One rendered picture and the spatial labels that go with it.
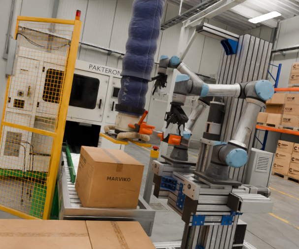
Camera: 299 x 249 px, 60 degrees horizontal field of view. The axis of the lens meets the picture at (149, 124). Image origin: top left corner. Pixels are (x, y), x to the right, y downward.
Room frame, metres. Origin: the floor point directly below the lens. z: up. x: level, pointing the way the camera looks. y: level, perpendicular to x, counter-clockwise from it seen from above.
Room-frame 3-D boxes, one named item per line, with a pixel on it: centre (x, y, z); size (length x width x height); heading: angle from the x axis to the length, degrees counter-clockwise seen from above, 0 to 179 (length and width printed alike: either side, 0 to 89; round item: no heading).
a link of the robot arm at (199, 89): (1.50, -0.23, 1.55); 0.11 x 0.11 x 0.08; 14
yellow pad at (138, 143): (2.01, 0.08, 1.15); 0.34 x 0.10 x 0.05; 30
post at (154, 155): (2.65, -0.10, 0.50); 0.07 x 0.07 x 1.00; 21
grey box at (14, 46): (2.30, 1.28, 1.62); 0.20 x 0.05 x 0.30; 21
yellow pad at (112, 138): (1.91, 0.25, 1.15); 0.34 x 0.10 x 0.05; 30
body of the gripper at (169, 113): (1.46, -0.13, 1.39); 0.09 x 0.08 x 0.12; 30
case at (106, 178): (2.25, 0.29, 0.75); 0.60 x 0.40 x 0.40; 25
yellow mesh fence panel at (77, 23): (2.62, 1.19, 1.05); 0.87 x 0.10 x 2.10; 73
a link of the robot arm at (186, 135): (2.14, -0.29, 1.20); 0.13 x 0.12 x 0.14; 174
